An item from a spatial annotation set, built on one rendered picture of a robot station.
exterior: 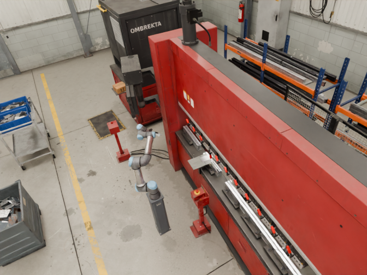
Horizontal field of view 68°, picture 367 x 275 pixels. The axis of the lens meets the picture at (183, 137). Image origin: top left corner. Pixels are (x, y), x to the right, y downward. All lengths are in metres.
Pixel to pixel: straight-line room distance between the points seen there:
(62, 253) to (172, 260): 1.54
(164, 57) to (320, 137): 2.20
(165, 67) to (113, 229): 2.44
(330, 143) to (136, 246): 2.96
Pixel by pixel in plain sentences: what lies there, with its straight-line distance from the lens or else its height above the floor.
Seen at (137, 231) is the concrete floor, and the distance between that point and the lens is 4.19.
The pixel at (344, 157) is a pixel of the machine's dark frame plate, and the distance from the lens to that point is 1.87.
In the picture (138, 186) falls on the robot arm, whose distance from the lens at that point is 3.32.
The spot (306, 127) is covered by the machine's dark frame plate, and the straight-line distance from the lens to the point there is 2.02.
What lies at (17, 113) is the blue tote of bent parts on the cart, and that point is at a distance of 5.65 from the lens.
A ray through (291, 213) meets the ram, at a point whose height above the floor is 1.66.
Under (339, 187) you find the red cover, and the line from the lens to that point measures 1.73.
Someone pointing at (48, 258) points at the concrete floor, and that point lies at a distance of 4.47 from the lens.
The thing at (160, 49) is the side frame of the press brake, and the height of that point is 2.20.
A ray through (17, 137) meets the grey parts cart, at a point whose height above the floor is 0.33.
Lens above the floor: 3.52
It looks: 41 degrees down
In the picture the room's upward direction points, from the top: 7 degrees counter-clockwise
